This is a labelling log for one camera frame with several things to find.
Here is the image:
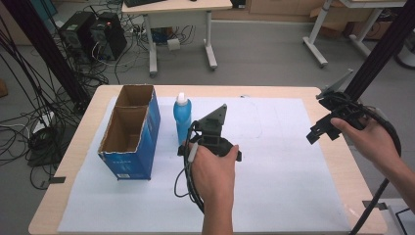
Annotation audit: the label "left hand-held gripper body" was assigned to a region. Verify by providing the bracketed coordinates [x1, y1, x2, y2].
[177, 103, 244, 163]

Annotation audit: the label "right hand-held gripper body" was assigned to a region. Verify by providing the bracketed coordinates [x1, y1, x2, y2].
[305, 69, 371, 146]

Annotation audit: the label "person's left hand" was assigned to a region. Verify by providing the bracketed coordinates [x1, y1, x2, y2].
[190, 144, 240, 201]

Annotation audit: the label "person's right hand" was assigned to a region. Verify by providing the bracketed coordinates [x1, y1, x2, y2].
[330, 117, 401, 174]

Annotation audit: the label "blue bottle with white cap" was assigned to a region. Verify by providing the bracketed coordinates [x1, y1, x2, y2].
[172, 91, 193, 146]

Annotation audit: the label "white table sheet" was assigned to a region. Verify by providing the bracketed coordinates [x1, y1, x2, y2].
[57, 95, 352, 234]

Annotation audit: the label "black metal stand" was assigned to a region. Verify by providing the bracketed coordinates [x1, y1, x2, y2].
[1, 0, 92, 114]
[344, 0, 415, 103]

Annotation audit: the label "blue cardboard box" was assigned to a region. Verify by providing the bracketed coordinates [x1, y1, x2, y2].
[97, 83, 161, 181]

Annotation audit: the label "brown cardboard box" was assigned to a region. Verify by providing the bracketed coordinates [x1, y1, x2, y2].
[350, 20, 394, 41]

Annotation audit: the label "white-framed desk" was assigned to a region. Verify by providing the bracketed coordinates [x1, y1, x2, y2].
[301, 0, 409, 69]

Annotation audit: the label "white power adapter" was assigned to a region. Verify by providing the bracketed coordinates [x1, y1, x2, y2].
[166, 38, 182, 52]

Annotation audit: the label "wooden desk with white legs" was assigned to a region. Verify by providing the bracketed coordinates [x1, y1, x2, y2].
[121, 0, 234, 78]

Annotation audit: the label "black computer tower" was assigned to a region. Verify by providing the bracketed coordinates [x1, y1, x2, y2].
[89, 12, 128, 62]
[58, 11, 99, 62]

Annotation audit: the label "black keyboard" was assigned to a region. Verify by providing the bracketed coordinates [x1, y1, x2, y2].
[123, 0, 168, 9]

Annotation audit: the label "white power strip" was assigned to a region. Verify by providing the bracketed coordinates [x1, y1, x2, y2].
[31, 111, 56, 134]

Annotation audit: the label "left hand-held gripper cable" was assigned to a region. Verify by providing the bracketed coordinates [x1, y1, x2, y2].
[173, 120, 207, 214]

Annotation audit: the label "hand-held gripper cable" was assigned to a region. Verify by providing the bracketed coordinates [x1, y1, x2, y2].
[321, 92, 403, 235]
[173, 120, 207, 214]

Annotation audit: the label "right hand-held gripper cable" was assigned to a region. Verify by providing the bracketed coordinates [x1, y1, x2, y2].
[321, 92, 403, 235]

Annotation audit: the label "tangle of black floor cables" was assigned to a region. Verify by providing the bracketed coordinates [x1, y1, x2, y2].
[0, 3, 197, 191]

